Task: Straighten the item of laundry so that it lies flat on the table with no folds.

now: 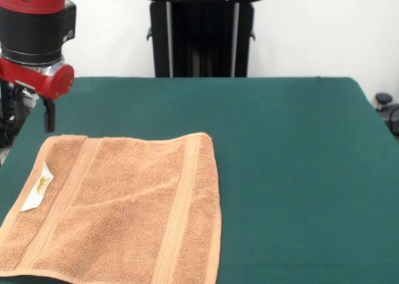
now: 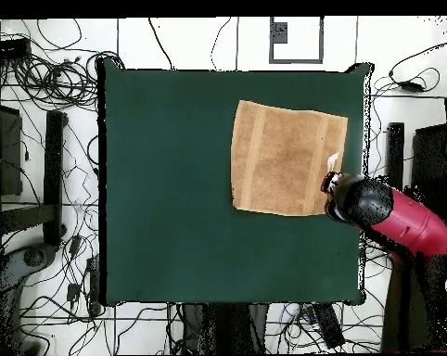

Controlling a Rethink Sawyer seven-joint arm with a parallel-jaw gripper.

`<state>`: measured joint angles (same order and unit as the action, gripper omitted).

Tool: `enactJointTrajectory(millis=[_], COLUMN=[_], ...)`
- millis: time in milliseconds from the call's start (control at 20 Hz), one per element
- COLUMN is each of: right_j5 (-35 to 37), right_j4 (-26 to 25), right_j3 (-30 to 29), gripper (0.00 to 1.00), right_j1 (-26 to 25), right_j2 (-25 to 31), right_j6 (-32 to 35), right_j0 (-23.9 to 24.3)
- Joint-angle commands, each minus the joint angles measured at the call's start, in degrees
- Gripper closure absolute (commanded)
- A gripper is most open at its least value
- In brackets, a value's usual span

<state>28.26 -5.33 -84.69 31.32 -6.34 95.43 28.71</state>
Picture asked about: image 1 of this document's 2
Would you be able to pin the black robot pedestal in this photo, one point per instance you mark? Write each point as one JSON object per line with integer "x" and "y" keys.
{"x": 202, "y": 47}

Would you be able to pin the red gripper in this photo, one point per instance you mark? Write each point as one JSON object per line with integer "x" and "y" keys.
{"x": 59, "y": 82}

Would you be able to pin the tan terry towel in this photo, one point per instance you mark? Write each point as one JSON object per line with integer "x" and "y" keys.
{"x": 124, "y": 203}

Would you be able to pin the office chair base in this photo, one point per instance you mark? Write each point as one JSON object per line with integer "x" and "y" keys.
{"x": 384, "y": 98}

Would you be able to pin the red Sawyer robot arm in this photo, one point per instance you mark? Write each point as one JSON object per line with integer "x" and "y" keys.
{"x": 31, "y": 31}

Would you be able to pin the black upright device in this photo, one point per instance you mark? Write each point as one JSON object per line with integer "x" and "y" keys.
{"x": 4, "y": 103}

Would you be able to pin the dark green table cloth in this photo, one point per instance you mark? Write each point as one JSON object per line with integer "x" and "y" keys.
{"x": 296, "y": 171}

